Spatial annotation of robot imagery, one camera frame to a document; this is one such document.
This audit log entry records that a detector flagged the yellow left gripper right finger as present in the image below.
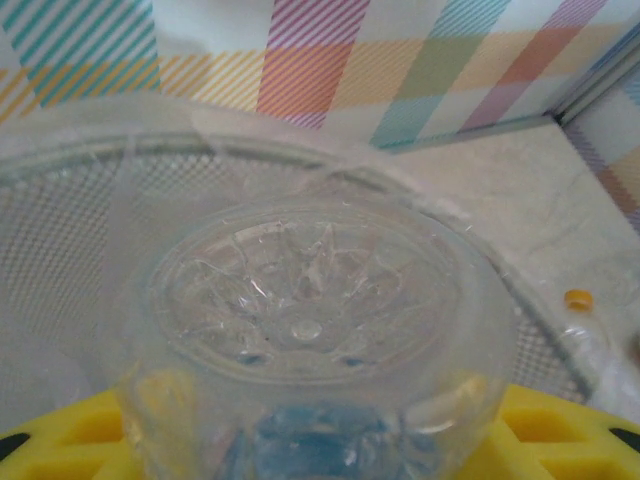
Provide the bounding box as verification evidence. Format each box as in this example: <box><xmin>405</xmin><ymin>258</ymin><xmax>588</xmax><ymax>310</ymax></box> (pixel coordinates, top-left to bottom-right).
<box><xmin>479</xmin><ymin>384</ymin><xmax>640</xmax><ymax>480</ymax></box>

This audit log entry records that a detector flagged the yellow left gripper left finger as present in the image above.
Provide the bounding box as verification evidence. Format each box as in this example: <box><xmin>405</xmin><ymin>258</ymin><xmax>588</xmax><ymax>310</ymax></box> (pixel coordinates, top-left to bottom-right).
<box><xmin>0</xmin><ymin>388</ymin><xmax>147</xmax><ymax>480</ymax></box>

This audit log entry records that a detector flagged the orange cap bottle orange label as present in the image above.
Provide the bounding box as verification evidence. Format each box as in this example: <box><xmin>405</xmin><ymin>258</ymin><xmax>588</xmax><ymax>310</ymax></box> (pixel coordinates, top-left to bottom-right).
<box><xmin>563</xmin><ymin>287</ymin><xmax>597</xmax><ymax>315</ymax></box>

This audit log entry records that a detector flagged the clear bottle bluish inside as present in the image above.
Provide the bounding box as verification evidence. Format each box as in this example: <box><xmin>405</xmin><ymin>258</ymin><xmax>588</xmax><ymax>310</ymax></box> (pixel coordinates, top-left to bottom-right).
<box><xmin>110</xmin><ymin>197</ymin><xmax>517</xmax><ymax>480</ymax></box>

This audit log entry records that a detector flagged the translucent plastic bin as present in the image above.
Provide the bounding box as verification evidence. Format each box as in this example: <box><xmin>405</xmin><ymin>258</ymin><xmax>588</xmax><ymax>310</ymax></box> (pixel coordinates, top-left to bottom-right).
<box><xmin>0</xmin><ymin>94</ymin><xmax>601</xmax><ymax>409</ymax></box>

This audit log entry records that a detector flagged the aluminium frame post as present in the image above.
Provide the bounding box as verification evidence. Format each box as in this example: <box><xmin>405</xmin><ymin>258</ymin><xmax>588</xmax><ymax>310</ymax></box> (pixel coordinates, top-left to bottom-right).
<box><xmin>552</xmin><ymin>19</ymin><xmax>640</xmax><ymax>126</ymax></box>

